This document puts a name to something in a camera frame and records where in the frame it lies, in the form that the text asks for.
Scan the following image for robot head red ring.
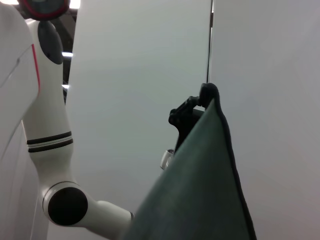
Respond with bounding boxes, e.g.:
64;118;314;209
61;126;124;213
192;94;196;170
18;0;73;21

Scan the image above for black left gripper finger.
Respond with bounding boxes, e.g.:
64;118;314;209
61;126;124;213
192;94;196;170
185;82;219;110

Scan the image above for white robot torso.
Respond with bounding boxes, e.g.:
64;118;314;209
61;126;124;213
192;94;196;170
0;0;42;240

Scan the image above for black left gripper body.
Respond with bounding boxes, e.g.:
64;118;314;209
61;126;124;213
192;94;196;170
168;106;206;154

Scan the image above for left gripper cable silver connector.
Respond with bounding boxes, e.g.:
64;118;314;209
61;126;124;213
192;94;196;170
159;148;176;171

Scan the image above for grey yellow towel black trim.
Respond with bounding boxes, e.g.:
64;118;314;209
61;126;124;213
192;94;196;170
119;83;258;240

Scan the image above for white folding partition screen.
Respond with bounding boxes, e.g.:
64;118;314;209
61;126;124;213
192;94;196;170
65;0;320;240

